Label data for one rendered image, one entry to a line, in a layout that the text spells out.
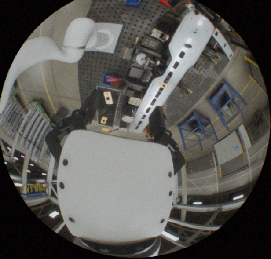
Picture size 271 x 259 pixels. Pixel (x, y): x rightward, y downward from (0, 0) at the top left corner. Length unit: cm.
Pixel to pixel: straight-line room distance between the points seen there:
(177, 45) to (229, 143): 794
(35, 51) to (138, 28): 73
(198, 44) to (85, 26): 60
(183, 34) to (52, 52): 62
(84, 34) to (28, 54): 22
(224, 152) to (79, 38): 848
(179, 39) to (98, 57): 70
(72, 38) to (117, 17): 57
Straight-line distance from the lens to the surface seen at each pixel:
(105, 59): 90
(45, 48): 35
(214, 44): 79
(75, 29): 41
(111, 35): 76
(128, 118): 66
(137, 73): 39
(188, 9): 43
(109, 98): 48
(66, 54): 40
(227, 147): 819
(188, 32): 62
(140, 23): 86
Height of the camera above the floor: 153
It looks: 37 degrees down
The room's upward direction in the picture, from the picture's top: 178 degrees counter-clockwise
